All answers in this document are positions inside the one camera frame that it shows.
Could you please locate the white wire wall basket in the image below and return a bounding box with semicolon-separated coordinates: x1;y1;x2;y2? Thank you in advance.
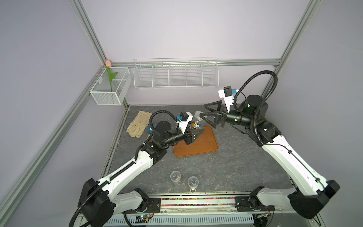
133;58;219;89

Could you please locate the beige work glove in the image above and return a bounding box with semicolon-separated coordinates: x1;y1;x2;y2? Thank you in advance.
127;111;152;138

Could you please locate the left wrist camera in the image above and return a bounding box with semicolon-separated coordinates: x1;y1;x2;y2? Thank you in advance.
176;112;193;134

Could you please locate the clear jar left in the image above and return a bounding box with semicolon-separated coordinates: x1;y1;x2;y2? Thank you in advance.
170;171;181;186

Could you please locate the artificial pink tulip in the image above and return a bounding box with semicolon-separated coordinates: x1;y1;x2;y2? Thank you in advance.
105;60;118;92

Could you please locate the orange wooden tray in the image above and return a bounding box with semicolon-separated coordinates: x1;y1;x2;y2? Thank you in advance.
173;126;219;158

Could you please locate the white mesh wall box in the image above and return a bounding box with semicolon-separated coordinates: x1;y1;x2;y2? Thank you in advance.
90;67;132;106

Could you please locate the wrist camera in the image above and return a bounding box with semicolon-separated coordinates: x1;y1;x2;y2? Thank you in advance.
176;112;193;134
218;86;239;113

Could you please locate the clear jar middle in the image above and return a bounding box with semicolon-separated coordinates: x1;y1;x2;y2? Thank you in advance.
188;176;199;193

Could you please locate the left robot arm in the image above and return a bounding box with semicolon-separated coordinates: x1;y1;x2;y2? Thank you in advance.
69;110;204;227

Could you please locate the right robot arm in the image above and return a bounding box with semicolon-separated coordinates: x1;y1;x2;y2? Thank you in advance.
199;71;340;219

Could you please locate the clear plastic candy jar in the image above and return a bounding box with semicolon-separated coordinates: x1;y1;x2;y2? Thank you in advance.
191;111;206;130

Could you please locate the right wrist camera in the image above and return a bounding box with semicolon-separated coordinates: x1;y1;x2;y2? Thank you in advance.
218;86;239;113

